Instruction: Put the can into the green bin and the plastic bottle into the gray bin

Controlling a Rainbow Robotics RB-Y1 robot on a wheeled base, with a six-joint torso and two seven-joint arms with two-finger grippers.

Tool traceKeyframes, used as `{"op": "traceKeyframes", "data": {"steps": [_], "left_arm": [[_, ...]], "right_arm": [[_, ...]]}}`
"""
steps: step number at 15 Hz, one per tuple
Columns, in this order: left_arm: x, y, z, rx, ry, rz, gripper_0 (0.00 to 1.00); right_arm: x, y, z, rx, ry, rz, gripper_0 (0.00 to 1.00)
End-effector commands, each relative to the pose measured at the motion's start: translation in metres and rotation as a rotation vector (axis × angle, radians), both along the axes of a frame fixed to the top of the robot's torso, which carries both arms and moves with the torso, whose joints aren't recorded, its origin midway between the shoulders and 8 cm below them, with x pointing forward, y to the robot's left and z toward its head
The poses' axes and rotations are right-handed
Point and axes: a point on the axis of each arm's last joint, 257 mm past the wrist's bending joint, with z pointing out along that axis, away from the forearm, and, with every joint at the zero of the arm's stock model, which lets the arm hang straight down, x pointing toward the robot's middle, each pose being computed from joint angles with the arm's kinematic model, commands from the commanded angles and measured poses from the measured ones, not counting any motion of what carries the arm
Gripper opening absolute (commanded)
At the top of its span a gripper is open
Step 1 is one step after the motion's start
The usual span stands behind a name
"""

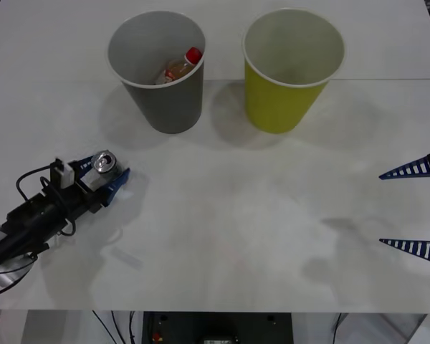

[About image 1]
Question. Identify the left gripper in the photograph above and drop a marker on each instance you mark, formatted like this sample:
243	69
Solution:
50	211

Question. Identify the grey plastic bin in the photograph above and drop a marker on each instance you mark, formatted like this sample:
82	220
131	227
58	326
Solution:
172	107

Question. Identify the yellow-green plastic bin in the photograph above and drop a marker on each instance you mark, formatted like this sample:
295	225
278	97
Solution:
279	107

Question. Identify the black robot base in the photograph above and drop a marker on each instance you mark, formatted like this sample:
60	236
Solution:
215	324

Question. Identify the silver drink can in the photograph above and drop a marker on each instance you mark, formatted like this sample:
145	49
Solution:
104	162

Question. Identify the red emergency button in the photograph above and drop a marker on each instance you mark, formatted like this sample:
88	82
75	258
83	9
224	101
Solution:
157	337

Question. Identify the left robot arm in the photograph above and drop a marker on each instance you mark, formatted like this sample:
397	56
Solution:
0	247

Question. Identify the plastic bottle with red cap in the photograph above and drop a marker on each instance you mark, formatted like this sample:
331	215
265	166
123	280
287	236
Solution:
179	68

